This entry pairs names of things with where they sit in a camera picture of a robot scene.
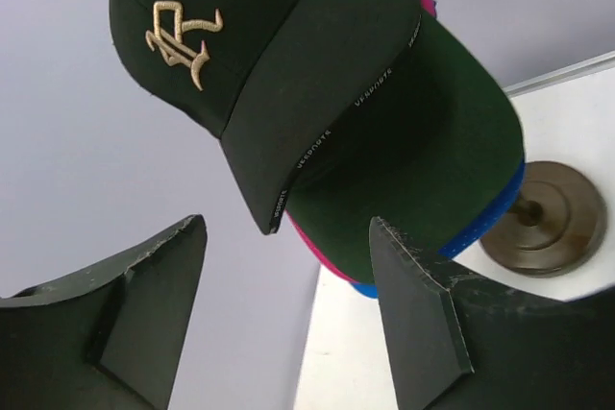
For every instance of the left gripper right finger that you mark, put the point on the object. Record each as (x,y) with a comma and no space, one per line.
(458,340)

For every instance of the dark green baseball cap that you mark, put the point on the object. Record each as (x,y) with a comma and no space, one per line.
(427,150)

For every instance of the black baseball cap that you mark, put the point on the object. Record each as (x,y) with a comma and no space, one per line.
(267,78)

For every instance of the aluminium rail frame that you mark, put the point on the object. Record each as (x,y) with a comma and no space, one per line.
(562,75)

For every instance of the dark brown mannequin stand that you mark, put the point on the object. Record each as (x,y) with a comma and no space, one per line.
(556,223)

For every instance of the blue baseball cap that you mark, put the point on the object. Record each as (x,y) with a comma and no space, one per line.
(485,221)

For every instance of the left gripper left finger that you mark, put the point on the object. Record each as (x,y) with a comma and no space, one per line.
(108,336)

